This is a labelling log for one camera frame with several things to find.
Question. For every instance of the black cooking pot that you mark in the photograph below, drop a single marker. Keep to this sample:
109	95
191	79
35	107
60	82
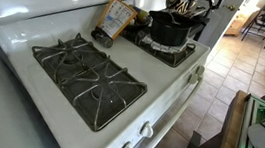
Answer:
169	33

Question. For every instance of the zebra pattern bowl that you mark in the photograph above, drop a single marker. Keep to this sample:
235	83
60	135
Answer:
171	0

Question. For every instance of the metal spoon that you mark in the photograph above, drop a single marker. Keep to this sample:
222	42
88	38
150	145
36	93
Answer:
175	19

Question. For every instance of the small wooden box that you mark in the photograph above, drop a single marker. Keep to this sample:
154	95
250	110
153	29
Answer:
235	27

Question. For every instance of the white checked cloth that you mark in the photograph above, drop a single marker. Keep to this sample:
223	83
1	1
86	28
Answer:
162	48

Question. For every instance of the dark shallow pan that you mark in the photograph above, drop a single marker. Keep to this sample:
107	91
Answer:
138	23

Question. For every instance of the black burner grate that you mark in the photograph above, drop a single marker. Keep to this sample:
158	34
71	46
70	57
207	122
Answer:
72	73
171	60

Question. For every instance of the white gas stove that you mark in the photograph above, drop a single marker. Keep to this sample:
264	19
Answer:
159	73

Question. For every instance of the yellow food bag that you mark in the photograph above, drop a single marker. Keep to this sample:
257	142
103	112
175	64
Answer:
117	18

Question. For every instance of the black cylinder grinder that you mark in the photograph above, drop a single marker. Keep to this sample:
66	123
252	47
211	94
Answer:
102	39

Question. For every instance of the wooden table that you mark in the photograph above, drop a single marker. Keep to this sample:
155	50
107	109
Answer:
229	138

